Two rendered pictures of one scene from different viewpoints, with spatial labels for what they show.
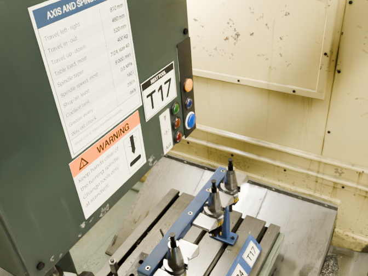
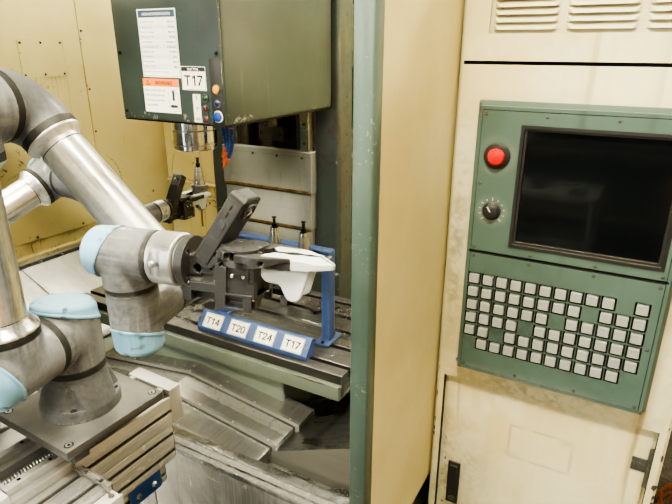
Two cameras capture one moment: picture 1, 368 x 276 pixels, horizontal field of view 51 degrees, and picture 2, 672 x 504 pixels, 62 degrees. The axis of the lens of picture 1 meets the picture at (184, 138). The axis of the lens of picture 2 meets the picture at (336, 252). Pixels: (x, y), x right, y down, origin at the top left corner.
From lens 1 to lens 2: 200 cm
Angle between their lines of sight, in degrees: 75
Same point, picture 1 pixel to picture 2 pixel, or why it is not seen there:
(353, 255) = not seen: outside the picture
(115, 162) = (162, 96)
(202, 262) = (296, 328)
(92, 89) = (155, 52)
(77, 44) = (151, 29)
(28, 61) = (134, 27)
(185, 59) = (215, 71)
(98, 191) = (153, 103)
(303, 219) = not seen: hidden behind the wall
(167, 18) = (202, 39)
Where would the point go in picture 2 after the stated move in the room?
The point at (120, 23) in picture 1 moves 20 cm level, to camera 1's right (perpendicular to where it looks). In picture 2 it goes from (171, 29) to (157, 27)
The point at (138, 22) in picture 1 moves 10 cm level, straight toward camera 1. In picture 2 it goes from (182, 33) to (147, 33)
